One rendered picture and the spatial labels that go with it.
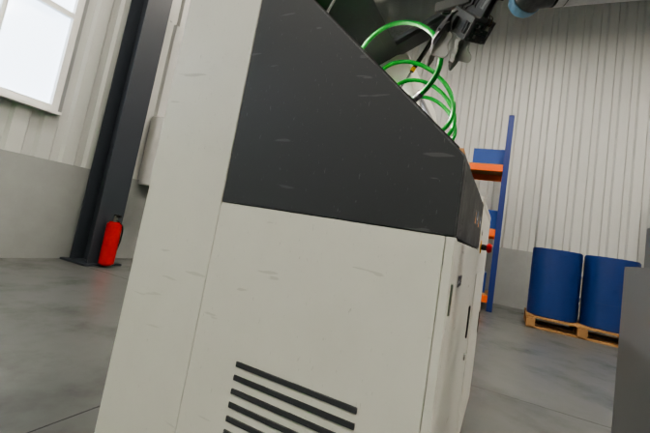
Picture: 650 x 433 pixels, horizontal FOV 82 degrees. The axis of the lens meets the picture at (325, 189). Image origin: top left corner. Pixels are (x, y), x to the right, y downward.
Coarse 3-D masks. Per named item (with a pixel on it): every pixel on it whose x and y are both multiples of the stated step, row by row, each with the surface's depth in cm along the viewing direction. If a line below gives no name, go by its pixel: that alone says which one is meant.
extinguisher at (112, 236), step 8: (120, 216) 397; (112, 224) 393; (120, 224) 401; (104, 232) 394; (112, 232) 392; (120, 232) 400; (104, 240) 391; (112, 240) 392; (120, 240) 404; (104, 248) 390; (112, 248) 393; (104, 256) 389; (112, 256) 394; (104, 264) 390; (112, 264) 395
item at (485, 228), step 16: (384, 64) 162; (400, 64) 158; (400, 80) 157; (432, 112) 206; (480, 240) 137; (480, 256) 148; (480, 272) 159; (480, 288) 170; (480, 304) 187; (464, 368) 132; (464, 384) 140; (464, 400) 152
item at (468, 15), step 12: (480, 0) 85; (492, 0) 84; (456, 12) 89; (468, 12) 87; (480, 12) 85; (456, 24) 90; (468, 24) 87; (480, 24) 86; (492, 24) 88; (468, 36) 87; (480, 36) 88
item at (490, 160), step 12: (480, 156) 607; (492, 156) 599; (504, 156) 575; (480, 168) 587; (492, 168) 579; (504, 168) 572; (492, 180) 651; (504, 180) 570; (504, 192) 567; (492, 216) 583; (492, 228) 580; (492, 252) 559; (492, 264) 557; (492, 276) 554; (492, 288) 551; (492, 300) 549
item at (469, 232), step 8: (472, 176) 88; (472, 184) 90; (464, 192) 77; (472, 192) 92; (464, 200) 78; (472, 200) 94; (480, 200) 117; (464, 208) 80; (472, 208) 96; (480, 208) 121; (464, 216) 82; (472, 216) 99; (480, 216) 125; (464, 224) 83; (472, 224) 101; (464, 232) 85; (472, 232) 104; (464, 240) 87; (472, 240) 106
